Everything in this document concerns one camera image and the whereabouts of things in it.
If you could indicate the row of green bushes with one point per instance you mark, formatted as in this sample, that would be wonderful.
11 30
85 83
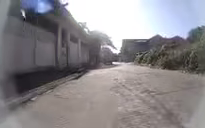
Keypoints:
180 55

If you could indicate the grey concrete road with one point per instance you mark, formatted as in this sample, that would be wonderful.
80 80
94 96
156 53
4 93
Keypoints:
123 100

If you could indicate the distant grey building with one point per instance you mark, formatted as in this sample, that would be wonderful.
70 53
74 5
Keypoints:
140 48

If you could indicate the tree beside building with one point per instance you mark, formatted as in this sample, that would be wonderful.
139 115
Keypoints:
101 46

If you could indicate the long grey concrete building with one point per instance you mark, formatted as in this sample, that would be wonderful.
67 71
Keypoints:
46 46

